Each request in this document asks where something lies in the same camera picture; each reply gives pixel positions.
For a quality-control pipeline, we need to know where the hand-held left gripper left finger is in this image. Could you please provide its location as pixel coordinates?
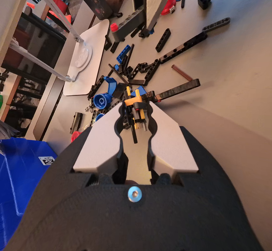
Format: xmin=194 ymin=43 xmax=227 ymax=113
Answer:
xmin=73 ymin=101 xmax=129 ymax=184

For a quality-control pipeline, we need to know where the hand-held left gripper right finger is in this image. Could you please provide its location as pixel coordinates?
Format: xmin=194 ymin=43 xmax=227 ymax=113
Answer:
xmin=147 ymin=101 xmax=199 ymax=184

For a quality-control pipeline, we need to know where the dark grey seven-hole beam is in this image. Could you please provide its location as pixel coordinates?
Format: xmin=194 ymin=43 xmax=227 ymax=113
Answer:
xmin=112 ymin=9 xmax=147 ymax=42

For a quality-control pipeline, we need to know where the white desk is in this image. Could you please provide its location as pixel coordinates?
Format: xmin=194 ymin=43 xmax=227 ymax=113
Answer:
xmin=25 ymin=0 xmax=272 ymax=251

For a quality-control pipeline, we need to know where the red wheel hub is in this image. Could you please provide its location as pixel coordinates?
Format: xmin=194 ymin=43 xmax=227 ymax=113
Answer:
xmin=71 ymin=131 xmax=83 ymax=143
xmin=160 ymin=0 xmax=177 ymax=16

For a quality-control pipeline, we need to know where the black grille panel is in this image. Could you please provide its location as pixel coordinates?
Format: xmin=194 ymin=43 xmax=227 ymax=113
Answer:
xmin=70 ymin=112 xmax=83 ymax=134

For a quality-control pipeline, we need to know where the black curved panel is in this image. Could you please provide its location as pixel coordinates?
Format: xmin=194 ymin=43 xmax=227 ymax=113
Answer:
xmin=138 ymin=27 xmax=155 ymax=38

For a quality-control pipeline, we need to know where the black five-hole beam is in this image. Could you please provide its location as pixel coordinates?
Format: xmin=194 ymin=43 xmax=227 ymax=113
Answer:
xmin=155 ymin=28 xmax=171 ymax=53

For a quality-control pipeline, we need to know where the extra long black beam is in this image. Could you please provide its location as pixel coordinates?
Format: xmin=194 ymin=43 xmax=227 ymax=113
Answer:
xmin=91 ymin=99 xmax=126 ymax=126

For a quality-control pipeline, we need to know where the black perpendicular connector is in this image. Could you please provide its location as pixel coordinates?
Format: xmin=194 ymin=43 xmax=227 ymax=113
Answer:
xmin=197 ymin=0 xmax=213 ymax=10

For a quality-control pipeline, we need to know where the black flat bar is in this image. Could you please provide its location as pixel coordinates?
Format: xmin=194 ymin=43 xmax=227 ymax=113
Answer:
xmin=147 ymin=79 xmax=200 ymax=102

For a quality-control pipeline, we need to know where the black shiny tile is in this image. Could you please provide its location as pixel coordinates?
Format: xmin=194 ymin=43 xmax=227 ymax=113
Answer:
xmin=111 ymin=83 xmax=128 ymax=98

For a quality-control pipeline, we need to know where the long grey thin liftarm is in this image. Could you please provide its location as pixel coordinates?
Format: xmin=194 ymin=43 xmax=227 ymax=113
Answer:
xmin=202 ymin=17 xmax=231 ymax=32

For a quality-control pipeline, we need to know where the blue angled beam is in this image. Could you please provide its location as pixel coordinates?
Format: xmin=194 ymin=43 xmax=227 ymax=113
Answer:
xmin=116 ymin=45 xmax=130 ymax=64

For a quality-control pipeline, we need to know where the short black axle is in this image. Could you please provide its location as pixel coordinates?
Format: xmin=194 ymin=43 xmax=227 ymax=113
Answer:
xmin=124 ymin=44 xmax=135 ymax=69

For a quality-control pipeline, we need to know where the large blue curved panel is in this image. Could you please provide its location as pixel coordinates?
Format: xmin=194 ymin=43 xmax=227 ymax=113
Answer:
xmin=103 ymin=76 xmax=117 ymax=95

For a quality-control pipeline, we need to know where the white book stand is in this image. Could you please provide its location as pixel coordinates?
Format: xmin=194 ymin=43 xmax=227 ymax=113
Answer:
xmin=0 ymin=0 xmax=110 ymax=96

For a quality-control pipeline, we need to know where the blue fender panel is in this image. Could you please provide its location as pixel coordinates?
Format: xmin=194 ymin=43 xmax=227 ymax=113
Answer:
xmin=131 ymin=86 xmax=147 ymax=97

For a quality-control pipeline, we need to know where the orange cone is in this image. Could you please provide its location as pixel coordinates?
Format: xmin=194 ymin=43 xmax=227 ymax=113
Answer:
xmin=26 ymin=0 xmax=73 ymax=25

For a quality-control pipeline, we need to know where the brown axle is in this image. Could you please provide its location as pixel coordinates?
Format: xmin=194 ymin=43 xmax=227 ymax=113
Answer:
xmin=172 ymin=64 xmax=193 ymax=81

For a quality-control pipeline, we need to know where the long thin black axle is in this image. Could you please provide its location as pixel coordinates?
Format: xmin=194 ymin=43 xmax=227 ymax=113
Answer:
xmin=108 ymin=64 xmax=129 ymax=84

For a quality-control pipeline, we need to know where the blue tagged storage bin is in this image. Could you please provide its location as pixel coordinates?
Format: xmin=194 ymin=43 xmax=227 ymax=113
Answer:
xmin=0 ymin=137 xmax=58 ymax=249

